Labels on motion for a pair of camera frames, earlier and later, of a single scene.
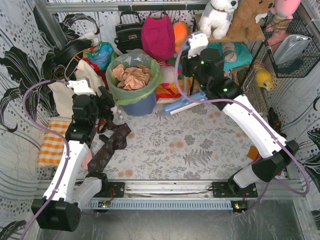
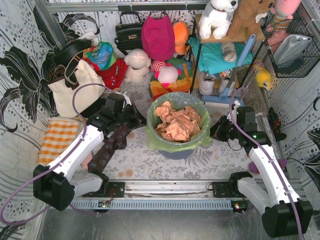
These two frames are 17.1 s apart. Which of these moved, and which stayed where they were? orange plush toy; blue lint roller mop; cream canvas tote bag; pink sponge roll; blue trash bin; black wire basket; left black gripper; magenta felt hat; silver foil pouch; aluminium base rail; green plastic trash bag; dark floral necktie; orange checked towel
Moved: blue lint roller mop; green plastic trash bag; left black gripper; blue trash bin
Stayed: dark floral necktie; aluminium base rail; silver foil pouch; pink sponge roll; orange checked towel; cream canvas tote bag; orange plush toy; black wire basket; magenta felt hat
